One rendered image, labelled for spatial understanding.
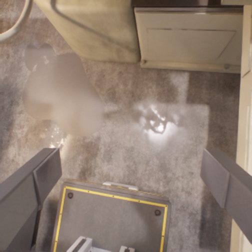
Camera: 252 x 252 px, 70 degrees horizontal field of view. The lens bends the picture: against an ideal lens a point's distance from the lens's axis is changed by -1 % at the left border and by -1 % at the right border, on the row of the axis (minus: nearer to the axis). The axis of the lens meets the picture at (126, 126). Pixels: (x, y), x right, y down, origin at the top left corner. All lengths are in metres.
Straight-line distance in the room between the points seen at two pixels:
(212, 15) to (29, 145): 1.64
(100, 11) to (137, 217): 1.20
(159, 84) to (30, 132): 1.21
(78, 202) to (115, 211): 0.24
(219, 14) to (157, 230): 1.22
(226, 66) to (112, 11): 0.93
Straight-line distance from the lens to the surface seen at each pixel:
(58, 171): 0.17
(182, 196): 1.50
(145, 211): 1.18
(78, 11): 1.25
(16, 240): 1.65
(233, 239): 0.93
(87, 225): 1.29
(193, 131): 1.49
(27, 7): 1.25
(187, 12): 1.15
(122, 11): 1.17
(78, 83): 1.70
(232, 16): 1.20
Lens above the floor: 1.45
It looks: 78 degrees down
